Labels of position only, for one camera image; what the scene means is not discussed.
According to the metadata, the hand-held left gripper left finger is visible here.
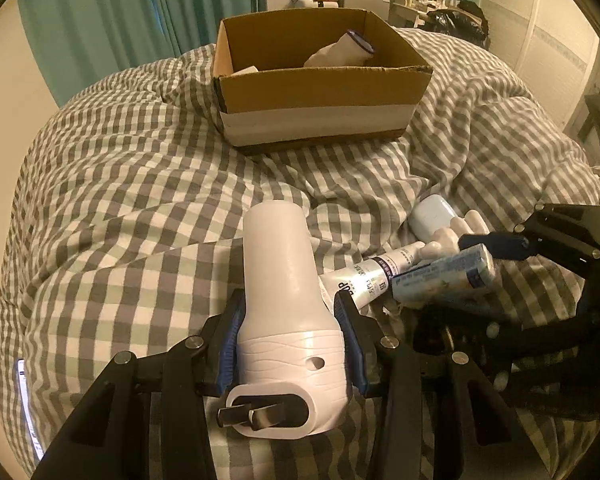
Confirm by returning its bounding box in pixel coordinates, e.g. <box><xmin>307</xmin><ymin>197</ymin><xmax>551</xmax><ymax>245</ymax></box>
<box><xmin>30</xmin><ymin>292</ymin><xmax>248</xmax><ymax>480</ymax></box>

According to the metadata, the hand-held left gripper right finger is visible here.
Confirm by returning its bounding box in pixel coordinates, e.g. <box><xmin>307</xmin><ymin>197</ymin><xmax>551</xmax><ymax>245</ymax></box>
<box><xmin>332</xmin><ymin>290</ymin><xmax>548</xmax><ymax>480</ymax></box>

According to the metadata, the white printed tube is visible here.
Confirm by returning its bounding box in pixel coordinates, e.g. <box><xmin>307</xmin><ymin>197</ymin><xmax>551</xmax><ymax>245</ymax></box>
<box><xmin>322</xmin><ymin>246</ymin><xmax>423</xmax><ymax>311</ymax></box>

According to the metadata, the cluttered white desk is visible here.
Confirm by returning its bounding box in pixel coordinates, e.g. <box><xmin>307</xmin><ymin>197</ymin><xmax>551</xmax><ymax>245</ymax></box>
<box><xmin>387</xmin><ymin>0</ymin><xmax>456</xmax><ymax>28</ymax></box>

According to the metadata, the pale blue pump bottle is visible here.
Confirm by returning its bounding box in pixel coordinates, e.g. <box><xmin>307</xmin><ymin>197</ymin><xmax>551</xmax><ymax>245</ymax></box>
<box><xmin>409</xmin><ymin>195</ymin><xmax>492</xmax><ymax>262</ymax></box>

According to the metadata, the grey checked blanket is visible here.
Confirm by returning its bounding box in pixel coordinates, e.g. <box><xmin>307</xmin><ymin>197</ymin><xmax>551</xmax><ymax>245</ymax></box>
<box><xmin>0</xmin><ymin>27</ymin><xmax>600</xmax><ymax>480</ymax></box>

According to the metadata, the phone with lit screen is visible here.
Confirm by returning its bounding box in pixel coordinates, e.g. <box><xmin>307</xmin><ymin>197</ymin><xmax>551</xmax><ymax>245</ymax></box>
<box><xmin>16</xmin><ymin>357</ymin><xmax>47</xmax><ymax>462</ymax></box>

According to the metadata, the blue tissue packet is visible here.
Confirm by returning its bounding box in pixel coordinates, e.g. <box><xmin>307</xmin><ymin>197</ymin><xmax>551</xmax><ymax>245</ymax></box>
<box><xmin>390</xmin><ymin>244</ymin><xmax>499</xmax><ymax>307</ymax></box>

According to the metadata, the brown cardboard box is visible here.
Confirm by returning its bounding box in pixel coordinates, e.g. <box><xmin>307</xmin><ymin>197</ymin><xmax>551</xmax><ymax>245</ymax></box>
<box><xmin>211</xmin><ymin>9</ymin><xmax>434</xmax><ymax>155</ymax></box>

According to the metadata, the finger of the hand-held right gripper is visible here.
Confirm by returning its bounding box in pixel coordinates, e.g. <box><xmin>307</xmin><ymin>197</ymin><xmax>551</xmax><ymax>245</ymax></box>
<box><xmin>412</xmin><ymin>305</ymin><xmax>526</xmax><ymax>361</ymax></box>
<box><xmin>457</xmin><ymin>204</ymin><xmax>600</xmax><ymax>278</ymax></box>

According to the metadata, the black plastic bag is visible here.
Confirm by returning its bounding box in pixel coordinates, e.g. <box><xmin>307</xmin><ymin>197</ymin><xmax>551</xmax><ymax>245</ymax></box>
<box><xmin>424</xmin><ymin>0</ymin><xmax>491</xmax><ymax>51</ymax></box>

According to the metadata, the white wardrobe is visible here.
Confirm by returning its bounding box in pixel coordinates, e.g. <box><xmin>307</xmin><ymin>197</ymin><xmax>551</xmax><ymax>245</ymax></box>
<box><xmin>480</xmin><ymin>0</ymin><xmax>600</xmax><ymax>133</ymax></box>

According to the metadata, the teal curtain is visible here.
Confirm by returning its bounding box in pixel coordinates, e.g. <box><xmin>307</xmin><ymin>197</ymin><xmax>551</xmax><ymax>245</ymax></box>
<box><xmin>16</xmin><ymin>0</ymin><xmax>271</xmax><ymax>108</ymax></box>

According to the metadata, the white cylindrical plastic appliance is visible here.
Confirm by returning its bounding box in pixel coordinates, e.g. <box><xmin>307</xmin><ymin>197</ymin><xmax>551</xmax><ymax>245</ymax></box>
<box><xmin>217</xmin><ymin>200</ymin><xmax>353</xmax><ymax>441</ymax></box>

